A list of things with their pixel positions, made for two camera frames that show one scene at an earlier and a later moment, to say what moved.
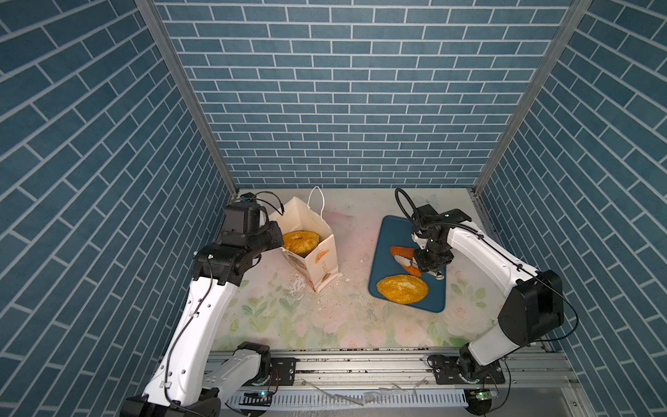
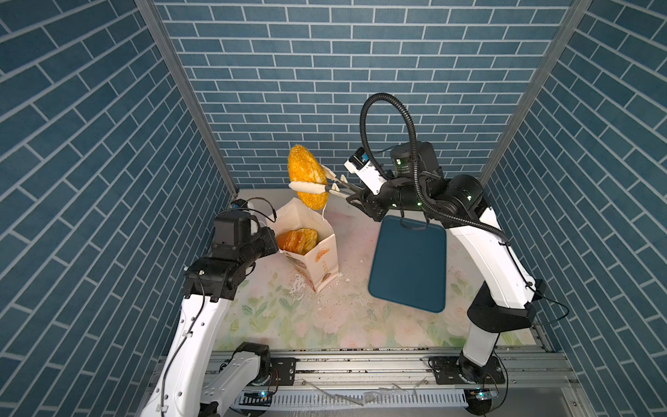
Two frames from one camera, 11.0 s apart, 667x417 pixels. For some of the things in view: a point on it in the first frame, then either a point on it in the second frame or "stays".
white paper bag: (320, 267) stays
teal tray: (397, 231) stays
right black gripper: (422, 262) → (369, 204)
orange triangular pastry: (404, 255) → (293, 241)
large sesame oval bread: (403, 288) → (303, 168)
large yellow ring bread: (300, 242) stays
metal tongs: (406, 261) → (311, 188)
